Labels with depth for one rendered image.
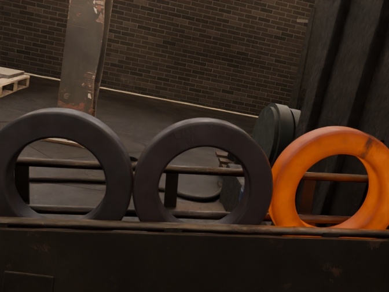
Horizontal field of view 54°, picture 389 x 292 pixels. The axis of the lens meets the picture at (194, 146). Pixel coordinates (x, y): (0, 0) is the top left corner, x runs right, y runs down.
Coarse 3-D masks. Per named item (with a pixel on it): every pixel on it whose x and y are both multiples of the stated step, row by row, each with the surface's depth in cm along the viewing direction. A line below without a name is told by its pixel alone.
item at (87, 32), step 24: (72, 0) 273; (96, 0) 274; (72, 24) 277; (96, 24) 278; (72, 48) 281; (96, 48) 283; (72, 72) 285; (96, 72) 286; (72, 96) 290; (96, 96) 319; (72, 144) 286
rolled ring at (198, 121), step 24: (192, 120) 49; (216, 120) 49; (168, 144) 47; (192, 144) 48; (216, 144) 48; (240, 144) 48; (144, 168) 48; (264, 168) 49; (144, 192) 49; (264, 192) 50; (144, 216) 49; (168, 216) 51; (240, 216) 51; (264, 216) 51
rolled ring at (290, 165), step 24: (312, 144) 50; (336, 144) 50; (360, 144) 50; (288, 168) 50; (384, 168) 52; (288, 192) 51; (384, 192) 53; (288, 216) 52; (360, 216) 55; (384, 216) 53
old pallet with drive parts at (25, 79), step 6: (0, 78) 447; (12, 78) 449; (18, 78) 458; (24, 78) 479; (0, 84) 396; (6, 84) 414; (12, 84) 439; (24, 84) 491; (0, 90) 397; (6, 90) 435; (12, 90) 441; (0, 96) 400
